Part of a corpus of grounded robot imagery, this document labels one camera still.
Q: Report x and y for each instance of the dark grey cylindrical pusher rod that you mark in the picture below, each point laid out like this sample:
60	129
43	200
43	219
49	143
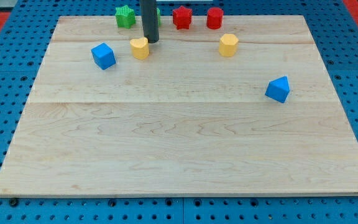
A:
148	11

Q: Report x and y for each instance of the yellow heart block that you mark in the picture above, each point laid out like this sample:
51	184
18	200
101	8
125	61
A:
140	48

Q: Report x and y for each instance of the blue cube block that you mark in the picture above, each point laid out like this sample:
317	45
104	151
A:
103	56

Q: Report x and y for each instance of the green block behind rod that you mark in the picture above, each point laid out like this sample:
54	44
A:
158	17

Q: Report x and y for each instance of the green star block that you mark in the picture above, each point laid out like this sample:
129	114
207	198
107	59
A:
125	17

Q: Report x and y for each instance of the red star block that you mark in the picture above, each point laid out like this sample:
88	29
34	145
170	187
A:
182	17

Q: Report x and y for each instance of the red cylinder block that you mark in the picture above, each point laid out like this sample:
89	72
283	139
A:
214	18

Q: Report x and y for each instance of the yellow hexagon block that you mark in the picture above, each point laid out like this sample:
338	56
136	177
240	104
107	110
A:
228	45

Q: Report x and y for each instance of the light wooden board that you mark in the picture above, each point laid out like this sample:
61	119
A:
184	122

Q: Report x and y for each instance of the blue pentagon block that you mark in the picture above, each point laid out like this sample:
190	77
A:
278	89

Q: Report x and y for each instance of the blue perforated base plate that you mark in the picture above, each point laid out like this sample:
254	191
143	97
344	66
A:
23	43

